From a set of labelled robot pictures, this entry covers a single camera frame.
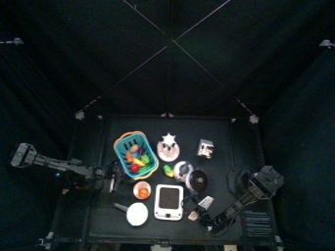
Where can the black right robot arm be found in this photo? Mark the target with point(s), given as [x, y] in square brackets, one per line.
[262, 183]

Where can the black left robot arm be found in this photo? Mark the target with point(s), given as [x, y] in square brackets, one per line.
[66, 165]

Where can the red toy tomato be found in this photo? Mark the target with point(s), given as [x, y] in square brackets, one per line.
[135, 168]

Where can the pink toy bowl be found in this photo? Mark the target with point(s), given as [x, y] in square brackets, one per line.
[139, 185]

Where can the yellow toy vegetable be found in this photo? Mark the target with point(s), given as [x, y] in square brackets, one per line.
[139, 161]

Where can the orange toy carrot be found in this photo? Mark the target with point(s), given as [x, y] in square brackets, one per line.
[130, 157]

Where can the white toy induction cooker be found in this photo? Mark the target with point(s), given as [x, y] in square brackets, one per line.
[168, 199]

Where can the orange toy fruit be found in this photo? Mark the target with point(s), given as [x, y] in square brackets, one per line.
[143, 193]

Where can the green toy vegetable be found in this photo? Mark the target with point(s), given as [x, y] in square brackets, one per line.
[146, 159]

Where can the purple toy eggplant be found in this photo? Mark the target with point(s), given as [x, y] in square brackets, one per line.
[142, 151]

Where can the beige toy egg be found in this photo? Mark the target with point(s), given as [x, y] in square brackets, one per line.
[134, 148]

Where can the white toy kettle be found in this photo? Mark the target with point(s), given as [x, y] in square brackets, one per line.
[181, 170]

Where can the teal basket with orange rim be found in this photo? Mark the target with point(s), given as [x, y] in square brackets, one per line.
[124, 143]

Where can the green yellow toy corn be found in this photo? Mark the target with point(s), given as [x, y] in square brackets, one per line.
[168, 171]

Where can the pink round toy plate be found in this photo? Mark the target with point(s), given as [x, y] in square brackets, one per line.
[167, 156]

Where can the white round lid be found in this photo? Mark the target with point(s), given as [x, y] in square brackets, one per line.
[138, 214]

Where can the white star-shaped toy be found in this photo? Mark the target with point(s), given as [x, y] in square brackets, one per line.
[168, 139]

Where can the grey frame clamp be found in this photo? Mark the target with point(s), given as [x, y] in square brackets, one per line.
[79, 115]
[16, 41]
[166, 115]
[326, 43]
[254, 119]

